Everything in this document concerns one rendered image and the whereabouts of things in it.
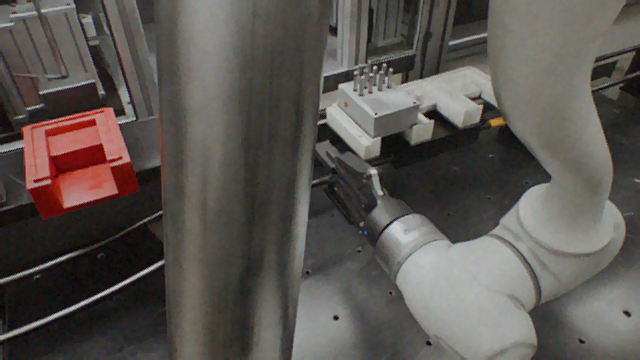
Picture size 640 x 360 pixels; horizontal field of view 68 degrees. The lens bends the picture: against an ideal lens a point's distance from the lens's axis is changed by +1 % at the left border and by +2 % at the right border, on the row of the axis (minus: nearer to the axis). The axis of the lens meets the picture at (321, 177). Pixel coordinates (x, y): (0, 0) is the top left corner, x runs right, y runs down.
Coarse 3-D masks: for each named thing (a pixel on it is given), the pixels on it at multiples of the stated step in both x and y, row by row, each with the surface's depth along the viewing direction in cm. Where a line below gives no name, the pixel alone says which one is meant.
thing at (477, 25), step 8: (456, 0) 102; (464, 0) 103; (472, 0) 104; (480, 0) 105; (488, 0) 106; (456, 8) 103; (464, 8) 104; (472, 8) 106; (480, 8) 107; (456, 16) 105; (464, 16) 106; (472, 16) 107; (480, 16) 108; (456, 24) 106; (464, 24) 107; (472, 24) 108; (480, 24) 110; (456, 32) 107; (464, 32) 109
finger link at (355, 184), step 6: (336, 162) 75; (336, 168) 75; (342, 168) 73; (342, 174) 73; (348, 174) 72; (348, 180) 72; (354, 180) 71; (360, 180) 71; (354, 186) 70; (360, 186) 70; (366, 186) 70; (354, 192) 70; (360, 198) 68; (360, 204) 69; (366, 204) 67
